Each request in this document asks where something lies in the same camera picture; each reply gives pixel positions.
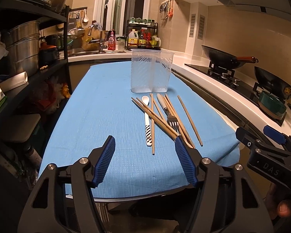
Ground black gas stove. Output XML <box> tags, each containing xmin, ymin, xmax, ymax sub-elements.
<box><xmin>186</xmin><ymin>63</ymin><xmax>287</xmax><ymax>126</ymax></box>

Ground steel sink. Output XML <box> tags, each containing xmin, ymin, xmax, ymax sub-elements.
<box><xmin>68</xmin><ymin>50</ymin><xmax>126</xmax><ymax>57</ymax></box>

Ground wooden chopstick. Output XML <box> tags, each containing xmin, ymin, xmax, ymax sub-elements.
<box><xmin>131</xmin><ymin>97</ymin><xmax>179</xmax><ymax>140</ymax></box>
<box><xmin>165</xmin><ymin>94</ymin><xmax>195</xmax><ymax>148</ymax></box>
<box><xmin>178</xmin><ymin>95</ymin><xmax>203</xmax><ymax>147</ymax></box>
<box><xmin>150</xmin><ymin>93</ymin><xmax>155</xmax><ymax>155</ymax></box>
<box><xmin>136</xmin><ymin>97</ymin><xmax>185</xmax><ymax>139</ymax></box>
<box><xmin>163</xmin><ymin>97</ymin><xmax>189</xmax><ymax>146</ymax></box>

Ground black wok red handle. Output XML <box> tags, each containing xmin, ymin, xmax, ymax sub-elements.
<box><xmin>202</xmin><ymin>45</ymin><xmax>259</xmax><ymax>70</ymax></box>

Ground black spice rack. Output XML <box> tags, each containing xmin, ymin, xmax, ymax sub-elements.
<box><xmin>125</xmin><ymin>17</ymin><xmax>161</xmax><ymax>50</ymax></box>

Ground stainless steel stock pot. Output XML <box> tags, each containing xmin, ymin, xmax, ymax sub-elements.
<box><xmin>6</xmin><ymin>21</ymin><xmax>40</xmax><ymax>76</ymax></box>

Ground hanging kitchen tools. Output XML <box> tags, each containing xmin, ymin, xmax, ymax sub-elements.
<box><xmin>159</xmin><ymin>0</ymin><xmax>174</xmax><ymax>21</ymax></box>

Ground blue table cloth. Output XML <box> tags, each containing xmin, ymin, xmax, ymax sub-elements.
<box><xmin>41</xmin><ymin>62</ymin><xmax>240</xmax><ymax>199</ymax></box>

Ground white striped ceramic spoon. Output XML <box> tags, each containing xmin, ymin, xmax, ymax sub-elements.
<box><xmin>142</xmin><ymin>95</ymin><xmax>152</xmax><ymax>147</ymax></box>

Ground green bowl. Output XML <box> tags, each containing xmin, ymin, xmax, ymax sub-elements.
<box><xmin>258</xmin><ymin>91</ymin><xmax>287</xmax><ymax>119</ymax></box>

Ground orange lidded pot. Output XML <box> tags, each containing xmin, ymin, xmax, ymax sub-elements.
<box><xmin>38</xmin><ymin>42</ymin><xmax>58</xmax><ymax>67</ymax></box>

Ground black shelving rack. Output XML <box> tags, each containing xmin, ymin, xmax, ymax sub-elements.
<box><xmin>0</xmin><ymin>0</ymin><xmax>70</xmax><ymax>126</ymax></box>

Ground white paper roll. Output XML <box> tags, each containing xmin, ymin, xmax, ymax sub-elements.
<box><xmin>0</xmin><ymin>72</ymin><xmax>28</xmax><ymax>92</ymax></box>

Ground white hanging ladle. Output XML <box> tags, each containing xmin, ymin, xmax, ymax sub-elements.
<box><xmin>83</xmin><ymin>9</ymin><xmax>89</xmax><ymax>24</ymax></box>

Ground person right hand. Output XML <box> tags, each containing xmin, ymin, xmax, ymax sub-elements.
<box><xmin>264</xmin><ymin>183</ymin><xmax>291</xmax><ymax>220</ymax></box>

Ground chrome sink faucet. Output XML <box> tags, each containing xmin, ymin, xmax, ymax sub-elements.
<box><xmin>86</xmin><ymin>22</ymin><xmax>106</xmax><ymax>53</ymax></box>

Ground pink dish soap bottle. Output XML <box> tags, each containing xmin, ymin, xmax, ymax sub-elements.
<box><xmin>108</xmin><ymin>30</ymin><xmax>116</xmax><ymax>50</ymax></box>

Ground white handled metal fork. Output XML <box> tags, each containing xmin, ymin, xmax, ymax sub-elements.
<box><xmin>157</xmin><ymin>94</ymin><xmax>180</xmax><ymax>135</ymax></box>

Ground yellow oil bottle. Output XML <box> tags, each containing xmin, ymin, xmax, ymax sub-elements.
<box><xmin>128</xmin><ymin>29</ymin><xmax>139</xmax><ymax>50</ymax></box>

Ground clear plastic utensil holder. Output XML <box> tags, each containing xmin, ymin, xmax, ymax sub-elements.
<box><xmin>131</xmin><ymin>49</ymin><xmax>174</xmax><ymax>93</ymax></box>

